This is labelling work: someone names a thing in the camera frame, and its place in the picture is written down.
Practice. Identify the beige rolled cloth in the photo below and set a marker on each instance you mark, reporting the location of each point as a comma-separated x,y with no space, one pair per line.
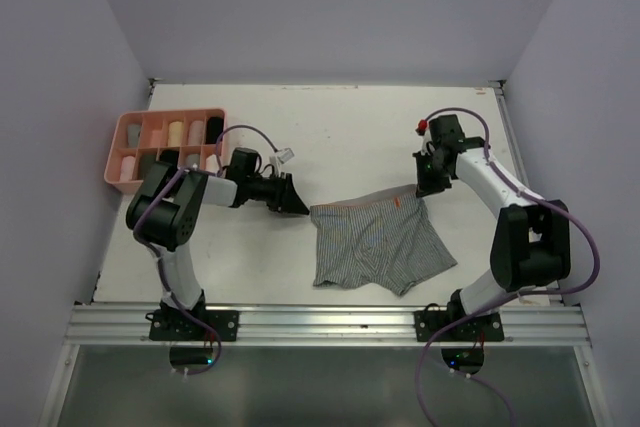
196,133

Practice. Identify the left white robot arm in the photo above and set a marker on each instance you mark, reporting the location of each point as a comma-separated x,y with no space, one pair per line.
164,211

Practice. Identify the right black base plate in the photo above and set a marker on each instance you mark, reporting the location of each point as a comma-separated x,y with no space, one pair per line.
433,317

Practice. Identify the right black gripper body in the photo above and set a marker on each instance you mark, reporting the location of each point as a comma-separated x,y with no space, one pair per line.
427,168

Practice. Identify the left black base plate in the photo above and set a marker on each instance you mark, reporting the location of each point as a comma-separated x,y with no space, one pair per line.
173,326

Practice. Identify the white rolled cloth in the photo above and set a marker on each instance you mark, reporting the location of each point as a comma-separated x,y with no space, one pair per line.
212,164

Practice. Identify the black rolled cloth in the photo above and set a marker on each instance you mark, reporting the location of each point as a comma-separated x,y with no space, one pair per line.
214,127
169,156

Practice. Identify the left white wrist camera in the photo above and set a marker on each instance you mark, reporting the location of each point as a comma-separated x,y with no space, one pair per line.
282,156

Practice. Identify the black rolled cloth back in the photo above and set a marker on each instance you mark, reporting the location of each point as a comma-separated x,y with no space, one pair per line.
214,127

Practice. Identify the black rolled cloth front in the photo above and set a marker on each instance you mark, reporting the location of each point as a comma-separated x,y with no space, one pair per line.
169,156

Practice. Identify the grey rolled cloth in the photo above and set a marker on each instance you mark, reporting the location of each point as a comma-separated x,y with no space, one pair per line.
191,160

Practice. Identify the pink divided storage tray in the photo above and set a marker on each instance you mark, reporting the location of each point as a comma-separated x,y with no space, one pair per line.
153,139

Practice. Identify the plain grey underwear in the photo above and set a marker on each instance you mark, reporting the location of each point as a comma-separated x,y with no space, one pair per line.
133,132

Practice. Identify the aluminium mounting rail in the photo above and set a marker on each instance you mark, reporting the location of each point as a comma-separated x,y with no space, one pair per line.
130,324

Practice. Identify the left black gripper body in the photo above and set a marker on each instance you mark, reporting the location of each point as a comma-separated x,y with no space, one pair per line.
271,190

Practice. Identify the beige navy-trimmed underwear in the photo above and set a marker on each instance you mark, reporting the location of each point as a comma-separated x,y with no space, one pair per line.
175,133

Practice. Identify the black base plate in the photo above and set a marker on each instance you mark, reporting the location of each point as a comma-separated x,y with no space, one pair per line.
173,326
433,317

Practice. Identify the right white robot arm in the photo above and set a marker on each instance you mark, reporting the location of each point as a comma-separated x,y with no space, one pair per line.
531,243

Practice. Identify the grey striped underwear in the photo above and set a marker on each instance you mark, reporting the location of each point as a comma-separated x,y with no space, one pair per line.
384,238

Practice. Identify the olive rolled cloth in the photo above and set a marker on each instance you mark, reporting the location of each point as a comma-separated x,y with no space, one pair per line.
146,161

